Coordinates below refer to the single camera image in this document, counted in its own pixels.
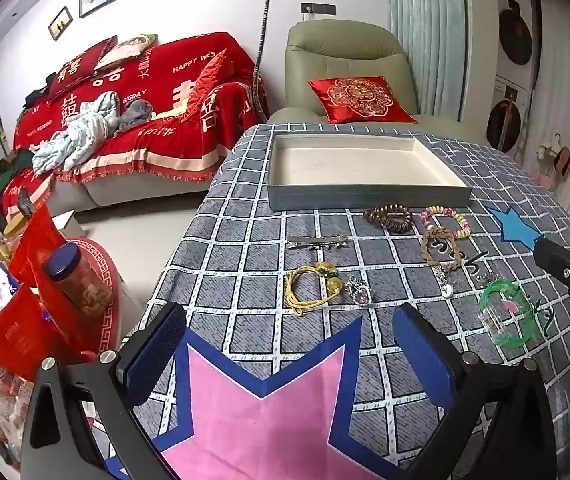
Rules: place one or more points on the blue-lidded snack jar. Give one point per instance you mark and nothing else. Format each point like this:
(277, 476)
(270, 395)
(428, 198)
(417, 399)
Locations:
(82, 285)

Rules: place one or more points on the red packet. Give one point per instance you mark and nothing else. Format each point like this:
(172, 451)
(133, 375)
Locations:
(20, 330)

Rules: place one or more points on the grey checked star tablecloth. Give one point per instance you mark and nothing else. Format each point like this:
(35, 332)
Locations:
(245, 270)

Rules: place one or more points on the wall socket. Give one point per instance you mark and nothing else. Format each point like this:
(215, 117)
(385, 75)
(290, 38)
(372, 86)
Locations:
(318, 8)

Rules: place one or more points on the silver hair clip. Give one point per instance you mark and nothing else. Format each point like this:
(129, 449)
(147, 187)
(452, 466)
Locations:
(317, 243)

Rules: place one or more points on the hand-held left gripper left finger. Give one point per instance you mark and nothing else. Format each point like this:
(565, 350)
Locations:
(155, 352)

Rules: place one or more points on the grey tray with cream lining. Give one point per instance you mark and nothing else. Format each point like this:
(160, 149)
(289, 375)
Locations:
(360, 160)

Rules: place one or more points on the photo printed pillow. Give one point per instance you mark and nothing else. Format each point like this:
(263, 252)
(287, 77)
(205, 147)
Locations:
(125, 50)

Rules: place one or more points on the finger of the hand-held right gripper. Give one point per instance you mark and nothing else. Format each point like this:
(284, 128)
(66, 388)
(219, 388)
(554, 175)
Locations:
(557, 257)

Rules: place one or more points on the pale green curtain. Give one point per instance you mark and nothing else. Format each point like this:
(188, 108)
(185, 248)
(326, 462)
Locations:
(425, 35)

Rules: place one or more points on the green translucent bangle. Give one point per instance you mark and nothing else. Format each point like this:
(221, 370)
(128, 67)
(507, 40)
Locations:
(512, 342)

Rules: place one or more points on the beige sofa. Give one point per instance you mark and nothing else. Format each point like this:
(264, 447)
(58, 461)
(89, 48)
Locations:
(110, 192)

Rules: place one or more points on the small black picture frame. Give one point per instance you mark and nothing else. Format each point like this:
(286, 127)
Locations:
(60, 22)

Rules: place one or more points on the red paper bag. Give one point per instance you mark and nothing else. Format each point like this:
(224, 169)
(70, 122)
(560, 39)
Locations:
(35, 250)

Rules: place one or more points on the dark round door decoration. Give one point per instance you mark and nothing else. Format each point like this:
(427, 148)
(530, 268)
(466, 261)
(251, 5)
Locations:
(515, 32)
(502, 122)

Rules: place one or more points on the silver heart pendant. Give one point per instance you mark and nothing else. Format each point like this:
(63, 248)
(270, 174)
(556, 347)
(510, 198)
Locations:
(360, 294)

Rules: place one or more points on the silver charm pendant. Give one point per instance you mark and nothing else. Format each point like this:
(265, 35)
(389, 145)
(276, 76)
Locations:
(445, 290)

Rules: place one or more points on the grey garment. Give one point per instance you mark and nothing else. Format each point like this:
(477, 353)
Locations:
(132, 115)

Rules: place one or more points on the red satin pillow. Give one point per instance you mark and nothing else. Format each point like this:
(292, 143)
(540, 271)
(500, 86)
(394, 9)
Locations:
(207, 82)

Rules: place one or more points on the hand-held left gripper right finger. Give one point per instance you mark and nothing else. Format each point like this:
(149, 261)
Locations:
(422, 355)

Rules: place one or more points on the long red pillow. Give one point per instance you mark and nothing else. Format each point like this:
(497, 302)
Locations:
(75, 70)

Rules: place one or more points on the red embroidered cushion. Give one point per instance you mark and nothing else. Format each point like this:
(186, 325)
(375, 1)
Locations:
(360, 97)

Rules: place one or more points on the small silver charm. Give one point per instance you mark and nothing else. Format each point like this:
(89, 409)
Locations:
(488, 278)

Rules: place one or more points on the red covered sofa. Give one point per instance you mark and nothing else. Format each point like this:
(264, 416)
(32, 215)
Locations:
(175, 125)

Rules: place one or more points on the green cloth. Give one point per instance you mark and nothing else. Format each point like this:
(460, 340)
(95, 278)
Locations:
(0, 185)

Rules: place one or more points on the light blue clothes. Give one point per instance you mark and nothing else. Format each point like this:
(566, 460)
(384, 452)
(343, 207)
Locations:
(80, 130)

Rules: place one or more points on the grey-green armchair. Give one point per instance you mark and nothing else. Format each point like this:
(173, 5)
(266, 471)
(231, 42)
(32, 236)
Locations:
(345, 55)

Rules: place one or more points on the gooseneck phone holder stand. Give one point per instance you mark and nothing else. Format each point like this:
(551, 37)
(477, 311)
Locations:
(260, 60)

